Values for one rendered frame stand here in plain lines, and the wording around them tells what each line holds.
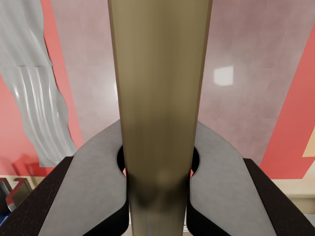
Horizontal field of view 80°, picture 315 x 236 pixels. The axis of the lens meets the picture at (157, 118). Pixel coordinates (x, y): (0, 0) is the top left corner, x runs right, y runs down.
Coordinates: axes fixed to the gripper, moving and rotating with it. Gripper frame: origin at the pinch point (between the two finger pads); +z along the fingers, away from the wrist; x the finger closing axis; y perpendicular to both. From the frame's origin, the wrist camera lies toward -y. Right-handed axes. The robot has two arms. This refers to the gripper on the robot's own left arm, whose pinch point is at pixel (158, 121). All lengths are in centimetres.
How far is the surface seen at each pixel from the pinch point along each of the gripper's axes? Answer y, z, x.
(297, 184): 21.6, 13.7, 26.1
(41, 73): 0.8, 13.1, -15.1
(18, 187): 18.3, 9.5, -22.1
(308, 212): 25.4, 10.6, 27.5
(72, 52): -1.7, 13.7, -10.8
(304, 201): 25.4, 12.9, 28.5
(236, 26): -4.8, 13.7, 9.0
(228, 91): 3.2, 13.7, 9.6
